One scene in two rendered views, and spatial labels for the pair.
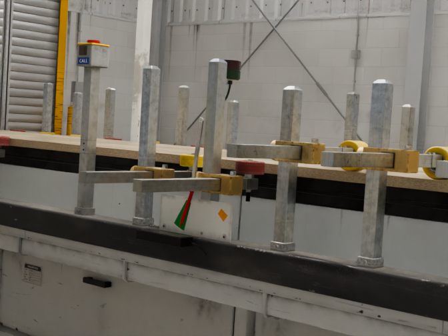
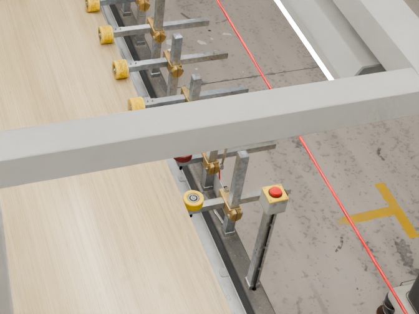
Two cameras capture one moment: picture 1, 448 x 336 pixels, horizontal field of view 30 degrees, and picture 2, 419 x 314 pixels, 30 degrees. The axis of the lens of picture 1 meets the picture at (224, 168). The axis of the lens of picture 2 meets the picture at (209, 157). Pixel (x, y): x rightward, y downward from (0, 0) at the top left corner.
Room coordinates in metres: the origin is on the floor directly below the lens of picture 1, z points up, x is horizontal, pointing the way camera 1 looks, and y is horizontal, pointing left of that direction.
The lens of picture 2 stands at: (4.27, 0.88, 3.12)
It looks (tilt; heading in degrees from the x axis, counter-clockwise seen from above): 45 degrees down; 203
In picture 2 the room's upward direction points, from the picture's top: 9 degrees clockwise
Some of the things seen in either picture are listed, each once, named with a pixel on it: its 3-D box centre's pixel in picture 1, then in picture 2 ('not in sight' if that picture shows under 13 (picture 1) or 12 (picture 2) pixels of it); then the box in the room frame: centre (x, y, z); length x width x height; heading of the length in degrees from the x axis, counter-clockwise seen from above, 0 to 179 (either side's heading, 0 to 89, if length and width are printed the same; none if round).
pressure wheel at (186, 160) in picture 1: (193, 172); (192, 206); (2.47, 0.09, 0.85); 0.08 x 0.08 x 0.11
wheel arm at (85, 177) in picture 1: (143, 177); (239, 199); (2.32, 0.22, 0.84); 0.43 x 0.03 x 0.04; 139
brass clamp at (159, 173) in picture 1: (151, 176); (230, 204); (2.36, 0.20, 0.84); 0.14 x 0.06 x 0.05; 49
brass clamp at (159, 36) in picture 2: not in sight; (156, 30); (1.71, -0.55, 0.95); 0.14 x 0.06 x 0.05; 49
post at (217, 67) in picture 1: (213, 149); (212, 147); (2.22, 0.03, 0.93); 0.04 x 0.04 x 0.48; 49
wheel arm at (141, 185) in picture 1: (199, 185); (226, 152); (2.12, 0.06, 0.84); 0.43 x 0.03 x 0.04; 139
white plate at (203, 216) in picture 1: (194, 217); (216, 182); (2.22, 0.07, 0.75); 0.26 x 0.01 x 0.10; 49
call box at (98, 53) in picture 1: (93, 56); (273, 200); (2.55, 0.42, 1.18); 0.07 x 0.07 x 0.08; 49
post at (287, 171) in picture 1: (287, 184); (191, 118); (2.05, -0.16, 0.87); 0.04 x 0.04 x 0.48; 49
